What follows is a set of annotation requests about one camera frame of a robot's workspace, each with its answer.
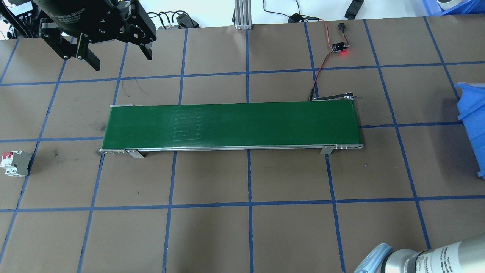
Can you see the red white circuit breaker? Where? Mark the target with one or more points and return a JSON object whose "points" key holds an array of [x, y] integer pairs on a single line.
{"points": [[21, 163]]}

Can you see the white mug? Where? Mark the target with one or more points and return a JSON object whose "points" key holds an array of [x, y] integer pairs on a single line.
{"points": [[449, 3]]}

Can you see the small black switch box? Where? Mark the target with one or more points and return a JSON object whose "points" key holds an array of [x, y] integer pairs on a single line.
{"points": [[295, 18]]}

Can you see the green conveyor belt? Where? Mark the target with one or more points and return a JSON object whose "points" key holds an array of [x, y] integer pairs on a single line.
{"points": [[227, 125]]}

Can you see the aluminium extrusion post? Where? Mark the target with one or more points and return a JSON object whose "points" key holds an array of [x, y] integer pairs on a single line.
{"points": [[243, 15]]}

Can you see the blue bin with pipe fittings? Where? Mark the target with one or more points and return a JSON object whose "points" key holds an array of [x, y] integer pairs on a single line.
{"points": [[432, 7]]}

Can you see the small controller circuit board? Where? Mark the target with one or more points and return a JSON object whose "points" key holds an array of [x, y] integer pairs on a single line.
{"points": [[338, 47]]}

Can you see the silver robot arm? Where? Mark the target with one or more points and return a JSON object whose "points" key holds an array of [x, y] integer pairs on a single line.
{"points": [[447, 254]]}

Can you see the black barrel connector with lead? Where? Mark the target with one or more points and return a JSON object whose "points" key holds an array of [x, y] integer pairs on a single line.
{"points": [[341, 26]]}

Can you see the blue plastic bin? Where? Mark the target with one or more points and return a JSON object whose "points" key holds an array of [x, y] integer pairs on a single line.
{"points": [[473, 125]]}

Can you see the black power adapter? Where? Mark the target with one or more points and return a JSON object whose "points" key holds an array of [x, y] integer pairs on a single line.
{"points": [[354, 9], [185, 19]]}

